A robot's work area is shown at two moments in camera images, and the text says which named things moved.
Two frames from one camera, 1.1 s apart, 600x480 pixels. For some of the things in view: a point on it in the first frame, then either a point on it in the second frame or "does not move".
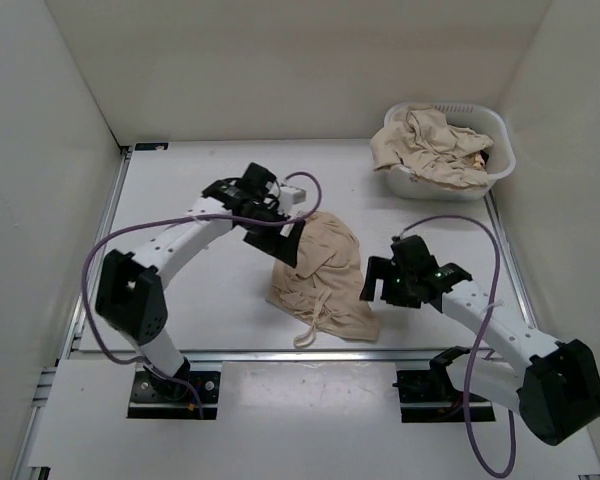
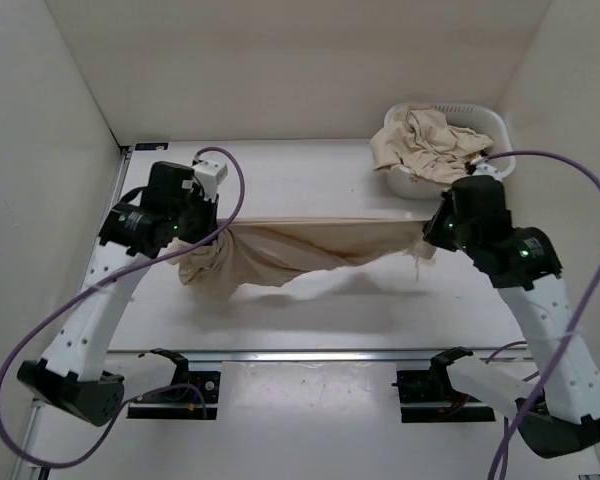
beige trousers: (324, 287) → (249, 253)
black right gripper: (381, 269) → (434, 233)
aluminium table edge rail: (133, 357) does not move
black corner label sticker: (151, 146) does not move
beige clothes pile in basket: (432, 149) does not move
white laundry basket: (486, 119) does not move
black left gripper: (277, 245) → (209, 209)
